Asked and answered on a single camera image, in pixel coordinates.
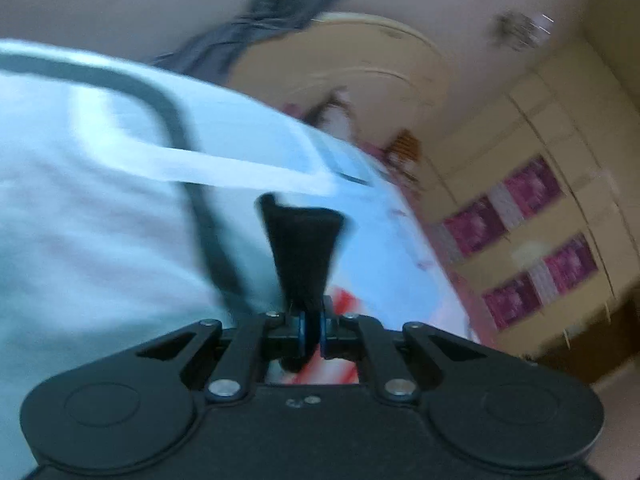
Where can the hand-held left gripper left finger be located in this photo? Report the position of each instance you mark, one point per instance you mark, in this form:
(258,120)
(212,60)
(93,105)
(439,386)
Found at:
(302,333)

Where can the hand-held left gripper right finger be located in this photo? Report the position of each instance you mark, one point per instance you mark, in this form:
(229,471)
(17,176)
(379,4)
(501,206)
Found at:
(324,334)

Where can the striped small shirt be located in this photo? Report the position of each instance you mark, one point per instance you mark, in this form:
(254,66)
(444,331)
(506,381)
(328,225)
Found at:
(300,250)

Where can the orange checked pillow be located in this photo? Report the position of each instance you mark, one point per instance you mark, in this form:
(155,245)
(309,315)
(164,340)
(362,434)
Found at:
(406,152)

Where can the white patterned pillow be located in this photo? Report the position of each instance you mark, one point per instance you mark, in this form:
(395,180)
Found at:
(332,112)

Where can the printed bed sheet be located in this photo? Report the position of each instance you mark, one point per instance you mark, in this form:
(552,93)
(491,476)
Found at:
(75,210)

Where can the dark wooden door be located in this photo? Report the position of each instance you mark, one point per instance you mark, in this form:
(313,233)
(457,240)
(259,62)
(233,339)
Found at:
(590,355)

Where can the cream rounded headboard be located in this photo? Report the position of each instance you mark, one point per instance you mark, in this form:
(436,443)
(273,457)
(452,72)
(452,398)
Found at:
(360,55)

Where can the grey curtain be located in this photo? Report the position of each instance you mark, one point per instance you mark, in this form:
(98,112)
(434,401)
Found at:
(250,30)

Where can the cream wardrobe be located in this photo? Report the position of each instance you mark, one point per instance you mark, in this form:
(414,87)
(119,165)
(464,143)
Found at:
(580,135)

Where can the purple wall poster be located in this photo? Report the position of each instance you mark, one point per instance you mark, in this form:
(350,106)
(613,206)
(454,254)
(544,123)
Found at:
(532,186)
(571,265)
(472,228)
(512,301)

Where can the glass wall lamp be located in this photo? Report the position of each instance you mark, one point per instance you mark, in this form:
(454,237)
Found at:
(520,30)

